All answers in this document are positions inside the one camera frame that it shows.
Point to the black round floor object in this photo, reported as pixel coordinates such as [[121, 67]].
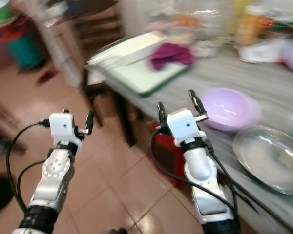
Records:
[[0, 194]]

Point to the dark wooden chair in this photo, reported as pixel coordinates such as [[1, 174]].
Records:
[[97, 31]]

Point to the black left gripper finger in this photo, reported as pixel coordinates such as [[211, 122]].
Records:
[[91, 123]]

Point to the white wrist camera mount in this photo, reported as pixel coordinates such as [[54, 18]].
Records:
[[185, 126], [64, 127]]

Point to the round steel plate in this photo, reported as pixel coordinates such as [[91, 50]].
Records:
[[271, 158]]

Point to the magenta cloth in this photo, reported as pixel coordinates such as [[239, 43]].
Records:
[[172, 54]]

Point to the red plastic crate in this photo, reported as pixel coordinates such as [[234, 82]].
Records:
[[166, 161]]

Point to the clear plastic container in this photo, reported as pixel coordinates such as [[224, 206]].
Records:
[[193, 31]]

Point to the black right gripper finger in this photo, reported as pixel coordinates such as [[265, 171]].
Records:
[[162, 113], [197, 101]]

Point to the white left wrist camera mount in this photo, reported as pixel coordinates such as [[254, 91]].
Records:
[[64, 127]]

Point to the red slipper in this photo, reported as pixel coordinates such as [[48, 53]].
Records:
[[46, 78]]

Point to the tall orange container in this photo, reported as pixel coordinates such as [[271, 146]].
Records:
[[251, 24]]

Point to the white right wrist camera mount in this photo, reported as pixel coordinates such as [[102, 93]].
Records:
[[185, 126]]

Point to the green plastic bucket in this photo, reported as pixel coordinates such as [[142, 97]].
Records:
[[25, 51]]

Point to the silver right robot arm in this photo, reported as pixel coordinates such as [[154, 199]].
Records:
[[200, 170]]

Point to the crumpled white paper sheet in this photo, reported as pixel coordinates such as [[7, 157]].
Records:
[[261, 52]]

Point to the pale green cutting board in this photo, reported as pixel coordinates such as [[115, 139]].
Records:
[[139, 78]]

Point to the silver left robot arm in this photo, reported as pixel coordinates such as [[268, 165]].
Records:
[[53, 170]]

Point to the white rectangular box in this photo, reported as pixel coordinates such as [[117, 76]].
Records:
[[129, 48]]

